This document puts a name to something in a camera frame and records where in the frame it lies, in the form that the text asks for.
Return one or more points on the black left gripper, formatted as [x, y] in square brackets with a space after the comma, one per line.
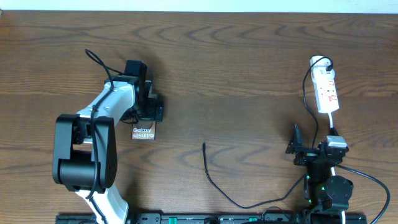
[151, 114]

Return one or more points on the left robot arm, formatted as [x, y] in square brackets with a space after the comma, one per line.
[85, 158]

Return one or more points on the white power strip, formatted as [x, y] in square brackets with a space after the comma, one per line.
[322, 75]

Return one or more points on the Galaxy S25 Ultra smartphone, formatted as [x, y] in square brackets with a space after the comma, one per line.
[142, 130]

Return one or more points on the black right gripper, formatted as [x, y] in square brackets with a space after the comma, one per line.
[296, 146]

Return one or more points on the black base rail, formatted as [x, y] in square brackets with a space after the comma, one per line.
[269, 217]

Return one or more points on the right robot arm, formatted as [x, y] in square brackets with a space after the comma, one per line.
[327, 193]

